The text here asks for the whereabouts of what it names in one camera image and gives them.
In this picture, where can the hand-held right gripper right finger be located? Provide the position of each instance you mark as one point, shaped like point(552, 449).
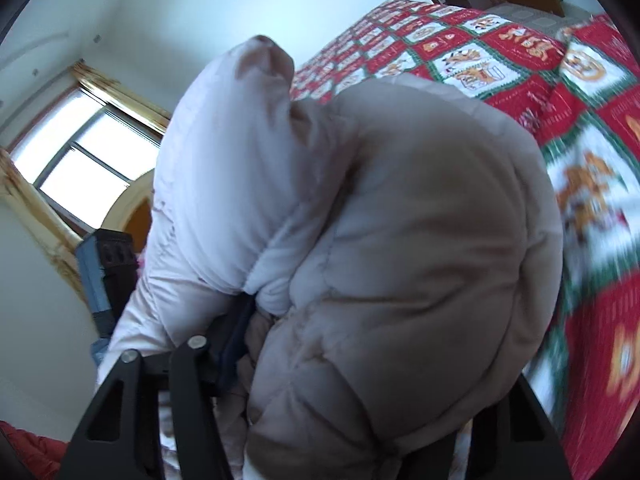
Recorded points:
point(530, 440)

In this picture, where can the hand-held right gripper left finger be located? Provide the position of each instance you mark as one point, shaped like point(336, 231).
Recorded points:
point(232, 350)

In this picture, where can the pale pink puffer jacket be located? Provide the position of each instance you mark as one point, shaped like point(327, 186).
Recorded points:
point(400, 210)

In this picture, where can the cream arched headboard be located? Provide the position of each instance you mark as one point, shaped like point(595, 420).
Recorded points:
point(125, 200)

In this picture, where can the window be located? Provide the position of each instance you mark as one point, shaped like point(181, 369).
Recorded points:
point(90, 160)

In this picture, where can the red cloth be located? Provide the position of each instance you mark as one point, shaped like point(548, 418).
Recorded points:
point(27, 452)

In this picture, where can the red printed patchwork quilt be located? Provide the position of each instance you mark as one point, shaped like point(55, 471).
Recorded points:
point(590, 110)

